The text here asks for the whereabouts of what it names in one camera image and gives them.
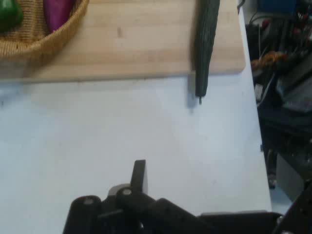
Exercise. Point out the dark green cucumber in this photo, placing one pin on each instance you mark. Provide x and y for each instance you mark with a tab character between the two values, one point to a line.
206	41

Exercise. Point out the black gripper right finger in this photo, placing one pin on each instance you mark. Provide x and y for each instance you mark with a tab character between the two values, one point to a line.
301	214

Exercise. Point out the wooden cutting board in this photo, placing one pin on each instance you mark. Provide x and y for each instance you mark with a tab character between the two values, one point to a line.
136	41

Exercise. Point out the grey metal box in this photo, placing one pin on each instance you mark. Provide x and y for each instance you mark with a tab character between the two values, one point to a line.
288	175

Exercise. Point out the woven wicker basket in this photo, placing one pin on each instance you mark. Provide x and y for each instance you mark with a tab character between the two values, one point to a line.
36	39

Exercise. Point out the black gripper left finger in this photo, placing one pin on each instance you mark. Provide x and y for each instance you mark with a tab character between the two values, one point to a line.
136	207

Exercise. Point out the purple eggplant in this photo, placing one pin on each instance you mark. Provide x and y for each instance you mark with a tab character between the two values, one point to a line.
57	13

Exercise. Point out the blue box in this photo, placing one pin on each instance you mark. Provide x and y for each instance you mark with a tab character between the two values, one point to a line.
276	6

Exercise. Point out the green bell pepper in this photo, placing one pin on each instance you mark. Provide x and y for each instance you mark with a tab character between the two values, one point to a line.
9	14

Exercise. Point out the black fabric bag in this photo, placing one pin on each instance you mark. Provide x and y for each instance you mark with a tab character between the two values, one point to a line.
292	97

